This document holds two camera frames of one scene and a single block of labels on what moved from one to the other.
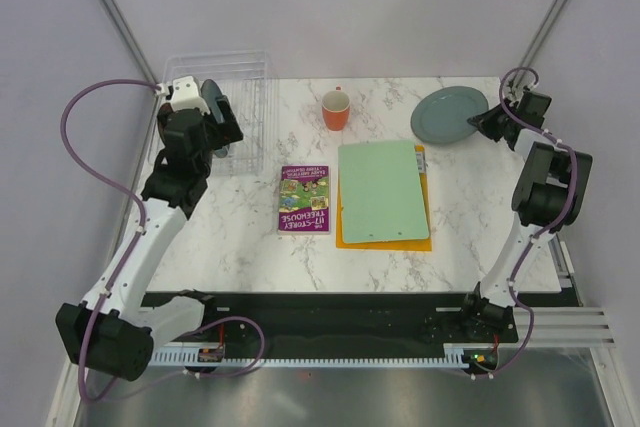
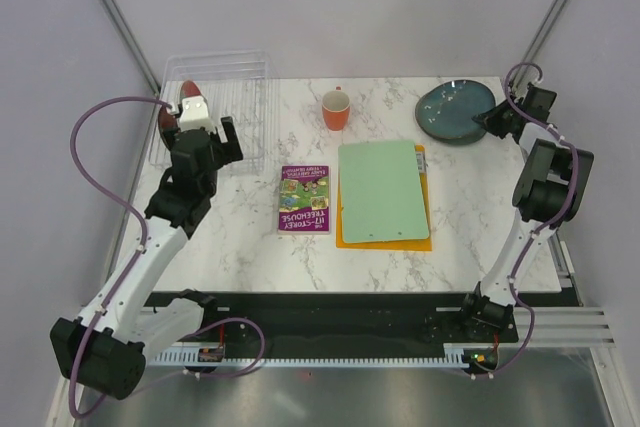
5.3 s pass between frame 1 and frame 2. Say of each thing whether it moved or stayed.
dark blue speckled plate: moved
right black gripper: stayed
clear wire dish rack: stayed
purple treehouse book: stayed
